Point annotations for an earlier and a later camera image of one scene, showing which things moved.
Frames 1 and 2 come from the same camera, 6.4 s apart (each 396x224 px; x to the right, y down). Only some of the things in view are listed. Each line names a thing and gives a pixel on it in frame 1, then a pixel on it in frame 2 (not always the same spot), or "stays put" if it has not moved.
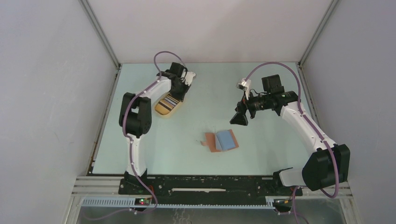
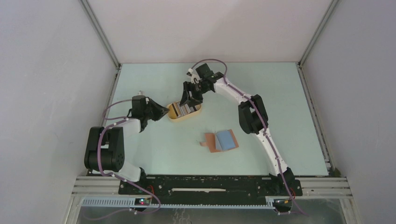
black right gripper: x=240 y=118 -> x=196 y=99
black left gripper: x=181 y=97 -> x=160 y=111
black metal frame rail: x=207 y=189 stays put
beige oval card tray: x=166 y=103 -> x=173 y=116
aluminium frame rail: x=105 y=186 stays put
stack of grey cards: x=165 y=106 -> x=180 y=111
